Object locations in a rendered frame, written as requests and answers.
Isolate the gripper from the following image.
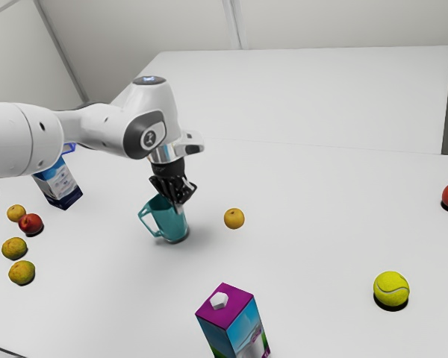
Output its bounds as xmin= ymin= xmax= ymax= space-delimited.
xmin=148 ymin=157 xmax=198 ymax=216

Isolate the teal faceted mug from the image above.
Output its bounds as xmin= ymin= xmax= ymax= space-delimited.
xmin=137 ymin=193 xmax=190 ymax=244

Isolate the small yellow round fruit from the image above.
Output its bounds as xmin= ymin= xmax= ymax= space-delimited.
xmin=223 ymin=207 xmax=246 ymax=230
xmin=6 ymin=204 xmax=27 ymax=223

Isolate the blue and white carton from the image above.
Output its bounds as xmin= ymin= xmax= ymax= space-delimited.
xmin=31 ymin=142 xmax=84 ymax=211

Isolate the purple and teal carton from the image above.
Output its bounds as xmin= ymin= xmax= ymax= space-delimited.
xmin=194 ymin=282 xmax=272 ymax=358

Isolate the small red apple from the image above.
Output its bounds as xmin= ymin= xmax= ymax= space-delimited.
xmin=18 ymin=213 xmax=44 ymax=235

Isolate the yellow green lemon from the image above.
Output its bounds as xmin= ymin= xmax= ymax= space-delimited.
xmin=1 ymin=236 xmax=28 ymax=261
xmin=7 ymin=260 xmax=37 ymax=286

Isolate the yellow tennis ball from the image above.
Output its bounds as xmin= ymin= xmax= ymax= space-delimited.
xmin=373 ymin=271 xmax=411 ymax=309

